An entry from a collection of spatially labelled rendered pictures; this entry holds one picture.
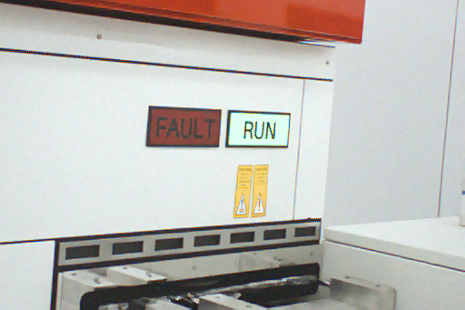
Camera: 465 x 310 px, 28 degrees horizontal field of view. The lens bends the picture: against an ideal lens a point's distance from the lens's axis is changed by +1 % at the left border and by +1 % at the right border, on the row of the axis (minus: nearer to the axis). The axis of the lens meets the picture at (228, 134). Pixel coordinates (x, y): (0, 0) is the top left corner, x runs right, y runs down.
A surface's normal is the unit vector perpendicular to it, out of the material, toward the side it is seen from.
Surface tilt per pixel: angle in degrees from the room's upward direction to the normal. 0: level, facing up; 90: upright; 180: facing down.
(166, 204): 90
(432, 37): 90
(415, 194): 90
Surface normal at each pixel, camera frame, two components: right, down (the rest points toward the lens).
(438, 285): -0.71, -0.02
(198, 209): 0.70, 0.09
